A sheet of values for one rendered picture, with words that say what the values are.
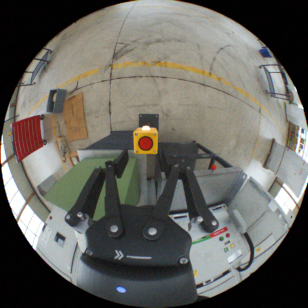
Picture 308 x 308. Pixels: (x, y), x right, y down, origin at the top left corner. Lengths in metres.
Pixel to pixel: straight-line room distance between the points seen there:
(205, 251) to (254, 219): 0.54
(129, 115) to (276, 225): 1.89
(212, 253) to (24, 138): 2.73
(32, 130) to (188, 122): 2.79
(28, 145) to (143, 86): 2.30
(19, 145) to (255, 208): 3.17
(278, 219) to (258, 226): 0.20
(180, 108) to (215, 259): 1.47
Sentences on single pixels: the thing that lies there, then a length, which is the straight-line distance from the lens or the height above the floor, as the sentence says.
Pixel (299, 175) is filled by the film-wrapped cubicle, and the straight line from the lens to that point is 4.36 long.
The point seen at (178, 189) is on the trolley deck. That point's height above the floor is 0.85.
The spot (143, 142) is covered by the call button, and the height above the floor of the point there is 0.91.
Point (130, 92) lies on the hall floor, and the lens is 1.25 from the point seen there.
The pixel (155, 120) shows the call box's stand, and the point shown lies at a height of 0.01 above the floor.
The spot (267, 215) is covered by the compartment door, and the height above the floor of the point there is 1.24.
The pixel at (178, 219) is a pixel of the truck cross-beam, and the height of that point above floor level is 0.91.
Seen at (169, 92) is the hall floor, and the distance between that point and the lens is 1.25.
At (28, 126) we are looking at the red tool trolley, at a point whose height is 0.48.
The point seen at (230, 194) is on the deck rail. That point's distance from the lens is 0.87.
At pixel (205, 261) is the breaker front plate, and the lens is 0.68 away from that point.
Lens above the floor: 1.18
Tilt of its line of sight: 67 degrees down
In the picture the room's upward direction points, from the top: 171 degrees clockwise
